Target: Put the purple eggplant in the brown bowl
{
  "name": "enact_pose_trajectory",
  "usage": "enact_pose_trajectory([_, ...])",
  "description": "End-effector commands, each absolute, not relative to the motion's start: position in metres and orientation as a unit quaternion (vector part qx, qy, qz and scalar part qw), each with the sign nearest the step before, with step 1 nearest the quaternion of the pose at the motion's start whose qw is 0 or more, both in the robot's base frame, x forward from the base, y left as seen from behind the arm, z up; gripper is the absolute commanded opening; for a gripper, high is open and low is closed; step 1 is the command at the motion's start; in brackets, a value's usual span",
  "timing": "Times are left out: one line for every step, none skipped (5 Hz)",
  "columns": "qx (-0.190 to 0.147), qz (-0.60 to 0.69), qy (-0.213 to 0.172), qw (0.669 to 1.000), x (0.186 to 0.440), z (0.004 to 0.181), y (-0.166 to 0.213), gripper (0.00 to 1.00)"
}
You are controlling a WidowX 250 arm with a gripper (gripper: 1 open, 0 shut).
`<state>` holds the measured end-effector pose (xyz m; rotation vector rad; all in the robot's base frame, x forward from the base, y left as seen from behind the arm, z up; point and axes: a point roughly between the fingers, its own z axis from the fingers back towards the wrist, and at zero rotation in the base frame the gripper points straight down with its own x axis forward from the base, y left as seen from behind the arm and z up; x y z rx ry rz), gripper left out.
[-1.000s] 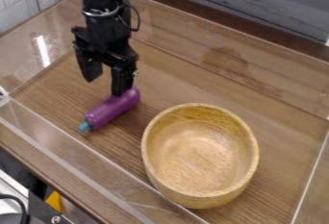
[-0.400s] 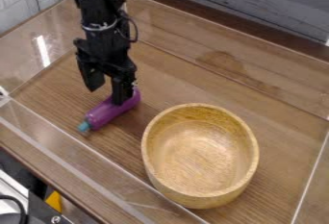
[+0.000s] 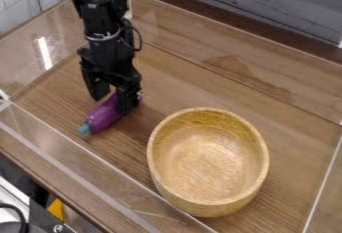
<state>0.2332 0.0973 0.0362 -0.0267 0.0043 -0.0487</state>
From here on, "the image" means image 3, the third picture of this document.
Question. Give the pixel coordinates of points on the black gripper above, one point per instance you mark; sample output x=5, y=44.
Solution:
x=106, y=66

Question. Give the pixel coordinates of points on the purple toy eggplant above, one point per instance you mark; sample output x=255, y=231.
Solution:
x=105, y=114

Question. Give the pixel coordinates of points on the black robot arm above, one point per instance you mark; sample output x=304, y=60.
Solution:
x=102, y=17

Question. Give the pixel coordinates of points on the brown wooden bowl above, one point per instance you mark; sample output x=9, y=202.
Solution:
x=208, y=161

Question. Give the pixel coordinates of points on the yellow and black equipment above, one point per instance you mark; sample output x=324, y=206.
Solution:
x=56, y=219

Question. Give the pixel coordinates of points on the clear acrylic tray wall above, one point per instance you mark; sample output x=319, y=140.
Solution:
x=106, y=196

